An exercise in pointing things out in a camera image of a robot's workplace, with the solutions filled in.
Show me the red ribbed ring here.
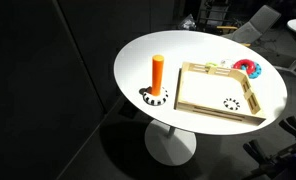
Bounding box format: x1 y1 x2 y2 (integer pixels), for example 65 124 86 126
232 58 256 75

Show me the wooden tray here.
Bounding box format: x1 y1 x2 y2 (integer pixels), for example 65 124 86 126
173 61 267 127

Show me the black clamp handle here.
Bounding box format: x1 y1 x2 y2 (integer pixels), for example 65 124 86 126
278 115 296 146
242 139 272 165

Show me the clear plastic ring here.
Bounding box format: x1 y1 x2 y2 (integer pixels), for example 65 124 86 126
220 58 236 69

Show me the dark metal rack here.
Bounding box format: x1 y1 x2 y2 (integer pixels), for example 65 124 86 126
196 0 246 34

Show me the grey chair with wooden armrests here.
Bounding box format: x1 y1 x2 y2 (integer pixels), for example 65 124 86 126
216 4 282 48

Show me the white table pedestal base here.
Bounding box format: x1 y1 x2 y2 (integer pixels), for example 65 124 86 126
144 119 198 167

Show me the orange peg with striped base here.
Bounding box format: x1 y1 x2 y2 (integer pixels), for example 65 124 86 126
141 54 169 107

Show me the crumpled grey plastic bag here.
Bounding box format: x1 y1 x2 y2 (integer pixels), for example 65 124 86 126
180 13 198 31

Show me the black and white striped ring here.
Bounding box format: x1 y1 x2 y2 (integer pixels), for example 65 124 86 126
223 97 241 111

